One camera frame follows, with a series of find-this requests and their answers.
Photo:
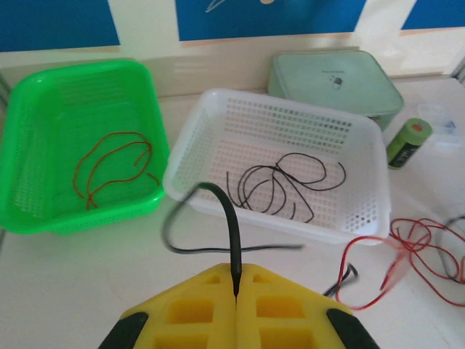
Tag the clear plastic box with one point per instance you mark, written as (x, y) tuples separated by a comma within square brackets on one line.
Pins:
[(441, 123)]

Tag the small green jar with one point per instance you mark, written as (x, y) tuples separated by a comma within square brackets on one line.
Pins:
[(405, 145)]

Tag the aluminium frame post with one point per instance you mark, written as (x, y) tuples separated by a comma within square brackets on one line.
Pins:
[(459, 71)]

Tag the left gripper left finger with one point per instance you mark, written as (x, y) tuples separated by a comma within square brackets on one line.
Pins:
[(189, 316)]

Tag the white plastic basket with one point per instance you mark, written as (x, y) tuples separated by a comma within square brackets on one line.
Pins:
[(203, 196)]

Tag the blue floral wall poster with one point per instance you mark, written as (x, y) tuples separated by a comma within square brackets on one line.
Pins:
[(54, 25), (436, 14), (290, 18)]

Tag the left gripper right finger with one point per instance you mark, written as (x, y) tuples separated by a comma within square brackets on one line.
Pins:
[(287, 316)]

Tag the green plastic basket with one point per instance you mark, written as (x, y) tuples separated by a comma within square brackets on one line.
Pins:
[(47, 109)]

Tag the mint green zip case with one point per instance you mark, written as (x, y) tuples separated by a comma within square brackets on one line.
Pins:
[(327, 91)]

